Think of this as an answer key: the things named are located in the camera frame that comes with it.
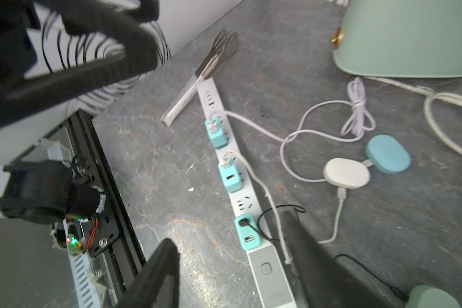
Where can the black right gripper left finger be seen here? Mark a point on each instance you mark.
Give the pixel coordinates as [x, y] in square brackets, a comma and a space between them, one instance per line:
[158, 283]

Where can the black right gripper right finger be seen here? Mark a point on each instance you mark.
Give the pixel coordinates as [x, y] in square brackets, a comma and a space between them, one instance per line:
[325, 282]

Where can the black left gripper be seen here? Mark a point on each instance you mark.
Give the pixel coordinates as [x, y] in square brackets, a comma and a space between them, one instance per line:
[56, 51]

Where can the teal charger with black cable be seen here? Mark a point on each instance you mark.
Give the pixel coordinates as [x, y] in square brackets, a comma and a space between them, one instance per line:
[247, 231]

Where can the mint green earbud case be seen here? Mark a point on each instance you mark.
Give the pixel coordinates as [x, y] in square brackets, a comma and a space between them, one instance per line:
[430, 297]

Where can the white round speaker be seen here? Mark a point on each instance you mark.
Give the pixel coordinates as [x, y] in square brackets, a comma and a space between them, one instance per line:
[346, 173]

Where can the teal charger with white cable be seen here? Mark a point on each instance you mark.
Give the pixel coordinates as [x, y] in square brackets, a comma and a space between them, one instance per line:
[230, 175]

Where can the blue earbud case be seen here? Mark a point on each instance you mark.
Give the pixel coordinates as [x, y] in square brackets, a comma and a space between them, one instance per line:
[387, 154]

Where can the teal charger with lilac cable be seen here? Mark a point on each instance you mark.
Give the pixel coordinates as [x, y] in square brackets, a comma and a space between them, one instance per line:
[216, 133]

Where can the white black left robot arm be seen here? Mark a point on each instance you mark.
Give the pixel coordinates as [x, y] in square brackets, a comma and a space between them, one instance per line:
[44, 192]

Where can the white power strip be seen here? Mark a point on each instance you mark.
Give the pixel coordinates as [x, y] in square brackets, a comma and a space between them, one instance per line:
[265, 263]

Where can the metal kitchen tongs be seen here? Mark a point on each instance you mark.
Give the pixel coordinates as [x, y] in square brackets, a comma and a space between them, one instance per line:
[224, 46]

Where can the mint green toaster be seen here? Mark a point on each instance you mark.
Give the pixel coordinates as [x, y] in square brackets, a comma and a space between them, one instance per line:
[400, 39]

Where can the white slotted cable duct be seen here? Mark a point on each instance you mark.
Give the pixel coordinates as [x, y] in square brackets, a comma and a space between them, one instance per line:
[87, 293]

